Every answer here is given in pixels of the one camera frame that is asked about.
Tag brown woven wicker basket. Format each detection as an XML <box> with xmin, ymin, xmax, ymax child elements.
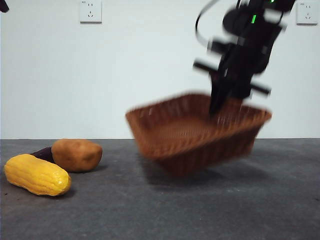
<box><xmin>124</xmin><ymin>91</ymin><xmax>273</xmax><ymax>179</ymax></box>

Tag brown potato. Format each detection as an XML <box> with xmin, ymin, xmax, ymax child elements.
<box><xmin>51</xmin><ymin>138</ymin><xmax>104</xmax><ymax>173</ymax></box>

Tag purple eggplant with green stem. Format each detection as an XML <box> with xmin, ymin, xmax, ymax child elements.
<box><xmin>29</xmin><ymin>146</ymin><xmax>55</xmax><ymax>164</ymax></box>

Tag yellow corn cob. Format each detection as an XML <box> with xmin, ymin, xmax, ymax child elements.
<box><xmin>4</xmin><ymin>154</ymin><xmax>72</xmax><ymax>197</ymax></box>

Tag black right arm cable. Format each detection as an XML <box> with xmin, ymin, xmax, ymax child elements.
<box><xmin>195</xmin><ymin>0</ymin><xmax>219</xmax><ymax>46</ymax></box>

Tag white wall socket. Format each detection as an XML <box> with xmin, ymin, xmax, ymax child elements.
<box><xmin>295</xmin><ymin>2</ymin><xmax>315</xmax><ymax>26</ymax></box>
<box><xmin>79</xmin><ymin>0</ymin><xmax>103</xmax><ymax>25</ymax></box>

